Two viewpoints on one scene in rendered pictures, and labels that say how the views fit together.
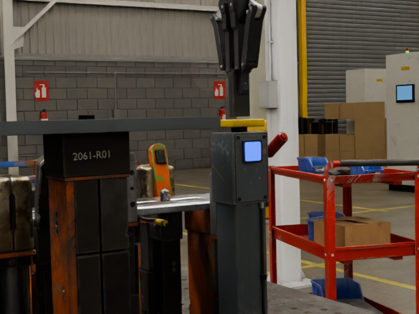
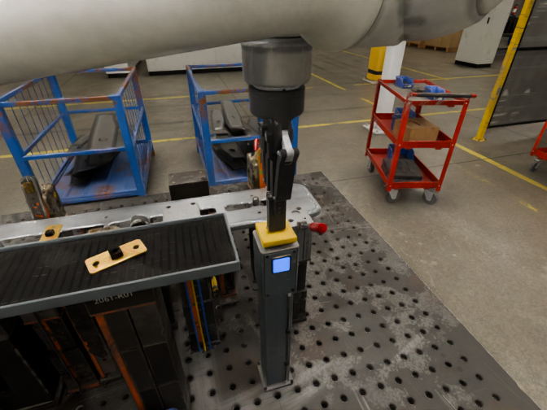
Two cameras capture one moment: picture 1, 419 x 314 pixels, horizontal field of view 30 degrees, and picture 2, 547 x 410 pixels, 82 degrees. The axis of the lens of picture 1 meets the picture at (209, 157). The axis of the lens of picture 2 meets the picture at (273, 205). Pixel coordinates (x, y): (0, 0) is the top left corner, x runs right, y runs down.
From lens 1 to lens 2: 0.90 m
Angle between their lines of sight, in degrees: 33
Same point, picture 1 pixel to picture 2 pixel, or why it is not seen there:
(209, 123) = (226, 268)
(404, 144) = (471, 37)
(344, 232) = (409, 132)
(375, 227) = (430, 130)
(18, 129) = (10, 312)
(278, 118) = not seen: hidden behind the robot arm
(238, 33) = (273, 165)
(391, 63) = not seen: outside the picture
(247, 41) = (277, 182)
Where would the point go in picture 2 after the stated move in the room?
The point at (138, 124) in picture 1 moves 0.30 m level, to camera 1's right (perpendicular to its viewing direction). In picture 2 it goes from (146, 284) to (364, 333)
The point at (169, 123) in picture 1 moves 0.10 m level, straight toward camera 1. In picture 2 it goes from (182, 277) to (144, 338)
